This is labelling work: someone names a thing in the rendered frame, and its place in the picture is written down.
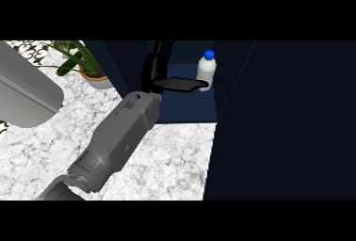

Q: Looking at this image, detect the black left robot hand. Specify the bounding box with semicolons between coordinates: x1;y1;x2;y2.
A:
140;40;210;95

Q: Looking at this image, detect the dark navy cabinet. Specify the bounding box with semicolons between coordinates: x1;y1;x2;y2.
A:
83;40;257;124

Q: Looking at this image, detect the dark navy cabinet door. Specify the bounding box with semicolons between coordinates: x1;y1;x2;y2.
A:
202;40;356;201

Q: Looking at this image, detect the white bottle with blue cap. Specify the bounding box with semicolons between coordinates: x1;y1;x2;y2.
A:
195;49;219;92

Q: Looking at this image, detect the green plant in terracotta pot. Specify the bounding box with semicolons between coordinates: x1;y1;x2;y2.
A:
35;40;115;90

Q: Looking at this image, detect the grey rounded appliance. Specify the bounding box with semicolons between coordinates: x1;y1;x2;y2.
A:
0;40;65;129

